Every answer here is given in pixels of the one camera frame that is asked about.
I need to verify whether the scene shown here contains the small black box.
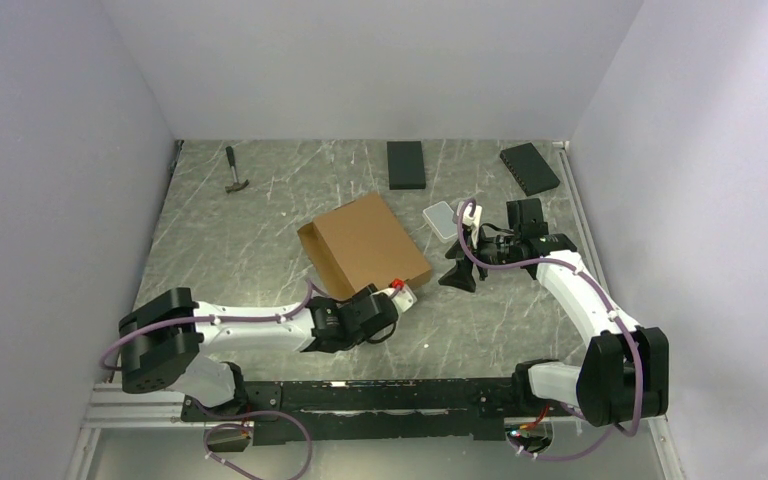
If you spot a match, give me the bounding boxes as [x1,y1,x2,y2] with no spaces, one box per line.
[386,141,426,190]

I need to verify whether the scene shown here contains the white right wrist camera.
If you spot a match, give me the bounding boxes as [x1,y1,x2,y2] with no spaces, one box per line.
[454,202,482,246]

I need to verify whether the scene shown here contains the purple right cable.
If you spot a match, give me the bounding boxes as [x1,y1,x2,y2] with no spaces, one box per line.
[456,197,644,463]

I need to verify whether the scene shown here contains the purple cable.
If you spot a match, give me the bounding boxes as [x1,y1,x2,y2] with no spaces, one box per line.
[97,278,316,480]
[456,197,644,463]

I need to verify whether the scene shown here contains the white grey router box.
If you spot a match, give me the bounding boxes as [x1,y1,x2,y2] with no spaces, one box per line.
[422,201,457,242]

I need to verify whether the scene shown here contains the brown cardboard box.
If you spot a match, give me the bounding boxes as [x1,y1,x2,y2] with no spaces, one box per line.
[297,193,432,299]

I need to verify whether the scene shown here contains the black hammer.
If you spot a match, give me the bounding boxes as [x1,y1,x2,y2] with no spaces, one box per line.
[225,146,250,194]

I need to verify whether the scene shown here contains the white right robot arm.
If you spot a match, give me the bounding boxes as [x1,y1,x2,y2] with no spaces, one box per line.
[438,198,669,436]

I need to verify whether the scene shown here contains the black flat network switch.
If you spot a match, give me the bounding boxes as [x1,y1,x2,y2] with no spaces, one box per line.
[499,143,560,196]

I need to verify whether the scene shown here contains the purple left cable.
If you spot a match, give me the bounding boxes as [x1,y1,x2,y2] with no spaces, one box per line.
[97,278,316,480]

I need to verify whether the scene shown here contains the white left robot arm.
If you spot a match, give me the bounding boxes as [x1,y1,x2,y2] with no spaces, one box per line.
[100,281,417,420]

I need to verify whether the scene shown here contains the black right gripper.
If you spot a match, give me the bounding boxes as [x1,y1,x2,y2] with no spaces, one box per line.
[439,224,521,292]

